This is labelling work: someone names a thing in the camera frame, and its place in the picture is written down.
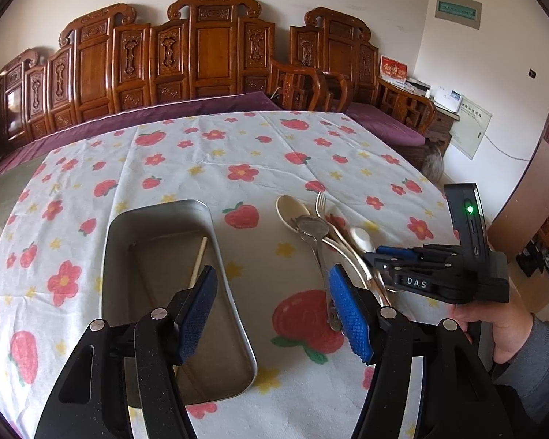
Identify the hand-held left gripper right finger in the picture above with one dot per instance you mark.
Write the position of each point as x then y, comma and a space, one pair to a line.
347, 315

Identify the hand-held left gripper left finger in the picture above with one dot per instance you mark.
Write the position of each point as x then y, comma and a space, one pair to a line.
196, 318

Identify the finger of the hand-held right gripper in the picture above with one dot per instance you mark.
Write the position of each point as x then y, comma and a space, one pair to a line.
411, 282
395, 252

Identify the wooden chopstick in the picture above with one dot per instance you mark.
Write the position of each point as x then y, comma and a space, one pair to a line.
198, 263

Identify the metal tray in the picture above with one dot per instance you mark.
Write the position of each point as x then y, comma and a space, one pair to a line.
164, 256

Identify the large cream plastic spoon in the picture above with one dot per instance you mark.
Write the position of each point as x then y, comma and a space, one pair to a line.
293, 212

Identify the person's right forearm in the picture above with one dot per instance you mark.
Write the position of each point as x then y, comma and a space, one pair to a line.
542, 366

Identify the person's right hand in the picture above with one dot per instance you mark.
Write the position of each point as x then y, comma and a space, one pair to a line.
510, 331

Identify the light wooden cabinet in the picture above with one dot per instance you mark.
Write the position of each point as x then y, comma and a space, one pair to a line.
526, 210

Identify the grey round object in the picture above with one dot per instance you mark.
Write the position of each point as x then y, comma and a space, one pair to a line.
433, 161

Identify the wooden side table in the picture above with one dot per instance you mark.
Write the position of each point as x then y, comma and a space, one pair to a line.
443, 129

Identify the short purple seat cushion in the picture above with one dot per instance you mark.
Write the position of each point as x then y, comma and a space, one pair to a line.
384, 121

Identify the white tabletop device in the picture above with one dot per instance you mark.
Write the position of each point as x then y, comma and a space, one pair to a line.
448, 99

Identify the grey flat box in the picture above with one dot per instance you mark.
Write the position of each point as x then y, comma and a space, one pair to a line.
417, 86

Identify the floral strawberry tablecloth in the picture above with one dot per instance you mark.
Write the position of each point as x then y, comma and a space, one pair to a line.
238, 146

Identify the red desk calendar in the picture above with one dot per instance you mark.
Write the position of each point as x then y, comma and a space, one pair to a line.
393, 69

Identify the long purple seat cushion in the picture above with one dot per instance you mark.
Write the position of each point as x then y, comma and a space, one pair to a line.
119, 121

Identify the carved wooden armchair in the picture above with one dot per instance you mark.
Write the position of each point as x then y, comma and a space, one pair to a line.
338, 41

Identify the carved wooden sofa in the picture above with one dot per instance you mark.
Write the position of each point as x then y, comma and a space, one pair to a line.
210, 55

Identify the white wall panel door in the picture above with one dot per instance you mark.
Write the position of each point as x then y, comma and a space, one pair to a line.
471, 130

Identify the grey wall distribution box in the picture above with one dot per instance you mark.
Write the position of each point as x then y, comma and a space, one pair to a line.
458, 11

